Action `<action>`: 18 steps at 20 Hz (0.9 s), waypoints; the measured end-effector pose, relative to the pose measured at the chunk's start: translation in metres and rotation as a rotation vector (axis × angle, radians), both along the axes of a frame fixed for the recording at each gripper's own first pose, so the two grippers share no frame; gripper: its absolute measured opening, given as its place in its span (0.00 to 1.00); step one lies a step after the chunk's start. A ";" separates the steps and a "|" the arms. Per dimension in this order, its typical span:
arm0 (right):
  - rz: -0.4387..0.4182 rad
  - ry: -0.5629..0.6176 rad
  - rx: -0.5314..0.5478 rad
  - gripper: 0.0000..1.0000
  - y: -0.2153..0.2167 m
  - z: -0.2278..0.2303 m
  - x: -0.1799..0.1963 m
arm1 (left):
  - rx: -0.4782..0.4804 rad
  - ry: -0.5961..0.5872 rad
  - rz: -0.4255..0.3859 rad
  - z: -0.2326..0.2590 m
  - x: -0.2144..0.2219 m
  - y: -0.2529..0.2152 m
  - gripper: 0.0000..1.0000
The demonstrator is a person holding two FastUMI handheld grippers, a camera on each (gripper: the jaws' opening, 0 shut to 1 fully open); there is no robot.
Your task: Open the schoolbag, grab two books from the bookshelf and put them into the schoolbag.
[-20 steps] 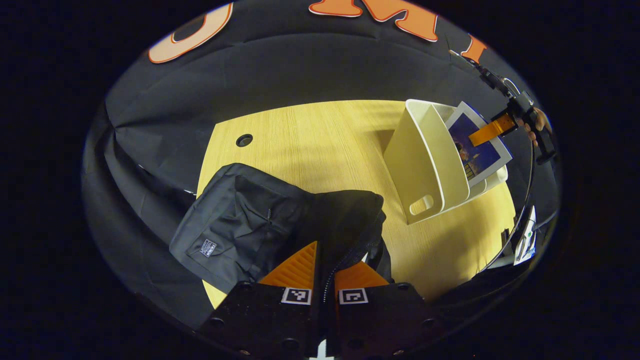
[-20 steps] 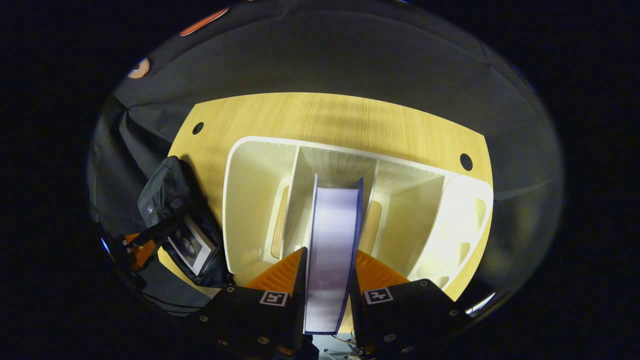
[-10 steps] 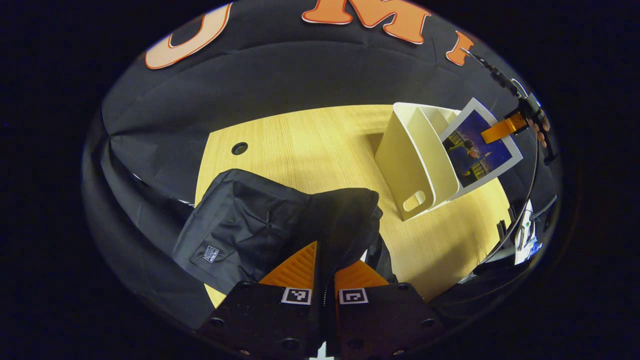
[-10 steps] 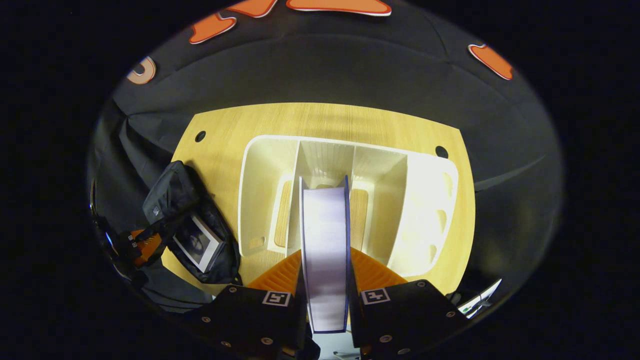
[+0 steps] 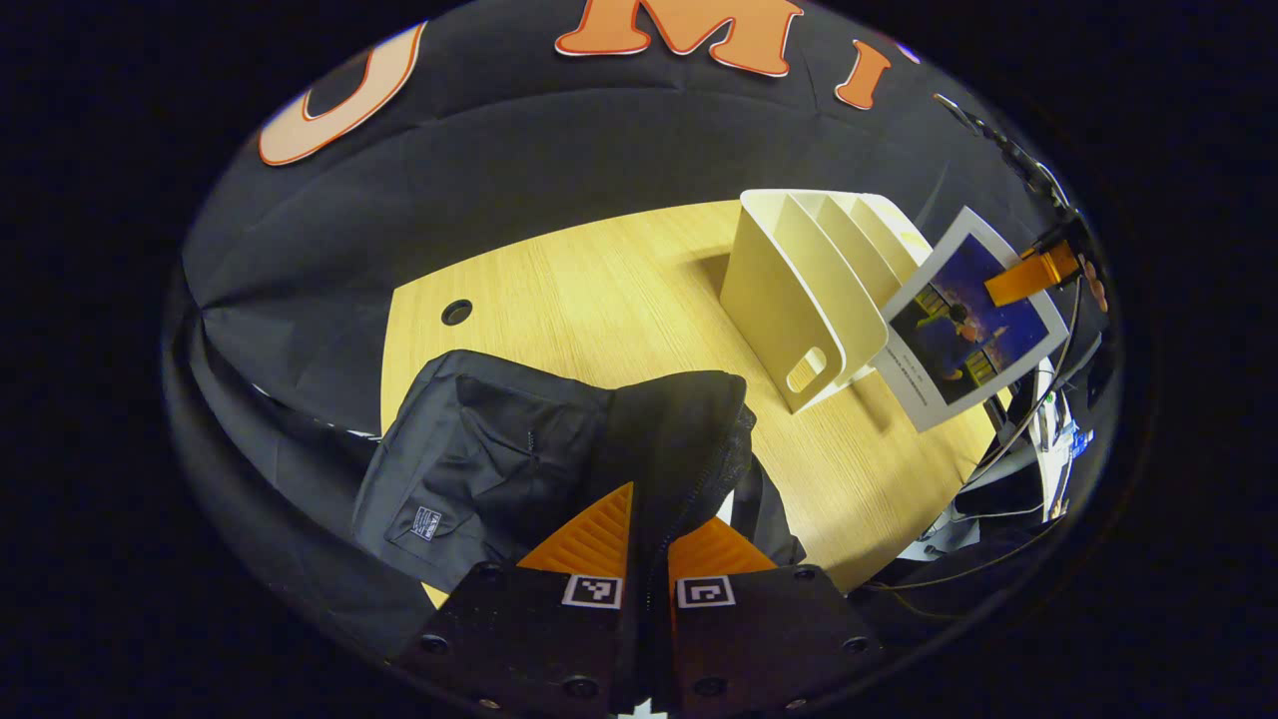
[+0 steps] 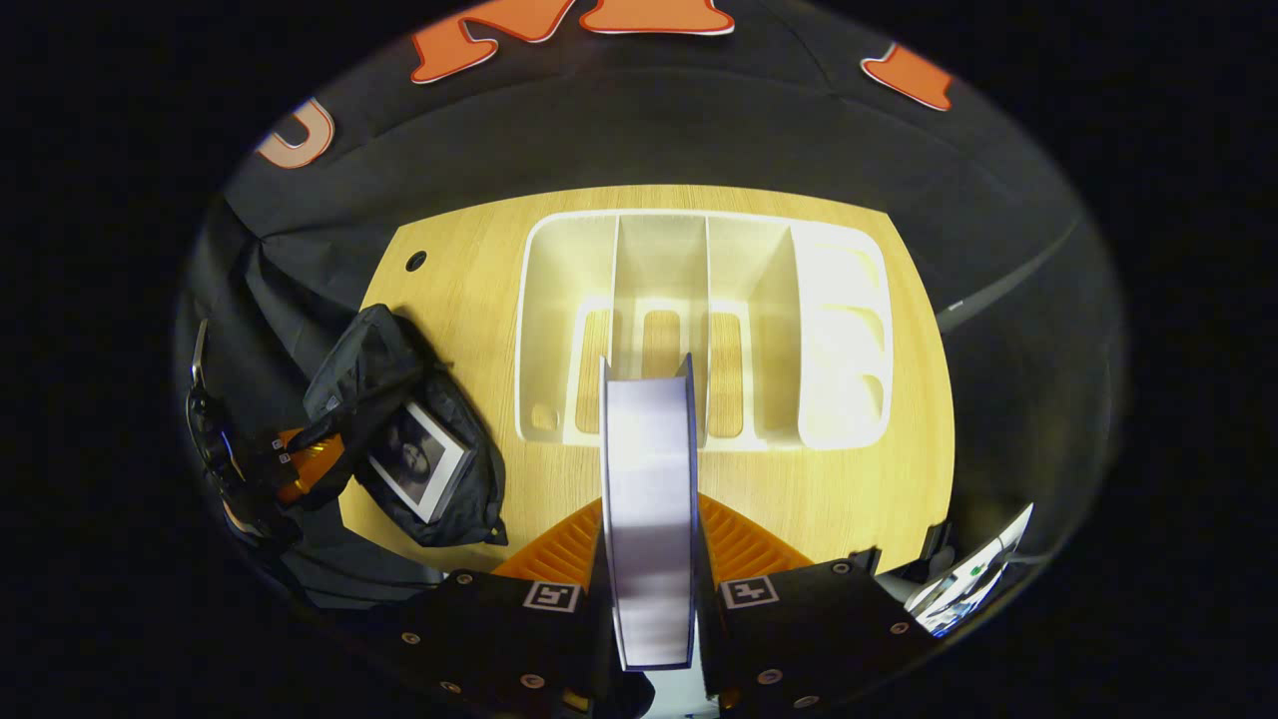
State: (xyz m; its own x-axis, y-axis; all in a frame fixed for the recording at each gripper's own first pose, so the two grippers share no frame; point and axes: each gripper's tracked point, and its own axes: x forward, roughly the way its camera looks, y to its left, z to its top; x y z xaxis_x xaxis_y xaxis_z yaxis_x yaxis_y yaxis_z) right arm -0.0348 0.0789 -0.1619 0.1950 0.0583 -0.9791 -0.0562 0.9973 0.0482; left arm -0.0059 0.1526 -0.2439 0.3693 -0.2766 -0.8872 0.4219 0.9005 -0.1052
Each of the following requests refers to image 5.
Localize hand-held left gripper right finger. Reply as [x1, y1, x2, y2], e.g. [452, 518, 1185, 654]
[666, 515, 886, 716]

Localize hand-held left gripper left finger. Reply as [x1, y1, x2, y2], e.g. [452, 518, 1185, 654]
[394, 482, 637, 716]

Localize blue spine book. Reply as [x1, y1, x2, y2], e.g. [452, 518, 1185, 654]
[871, 206, 1070, 433]

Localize black schoolbag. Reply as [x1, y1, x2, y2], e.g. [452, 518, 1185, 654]
[351, 350, 809, 602]

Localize white plastic bookshelf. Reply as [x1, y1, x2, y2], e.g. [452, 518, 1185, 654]
[719, 189, 936, 415]

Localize white floor equipment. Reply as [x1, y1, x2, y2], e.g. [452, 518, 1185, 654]
[1028, 359, 1097, 526]

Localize black side drape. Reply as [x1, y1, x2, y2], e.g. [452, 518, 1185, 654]
[160, 270, 440, 662]

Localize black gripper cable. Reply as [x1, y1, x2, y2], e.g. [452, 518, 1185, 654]
[934, 93, 1084, 490]

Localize loose floor cable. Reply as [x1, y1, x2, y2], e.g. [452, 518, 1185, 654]
[864, 519, 1061, 618]

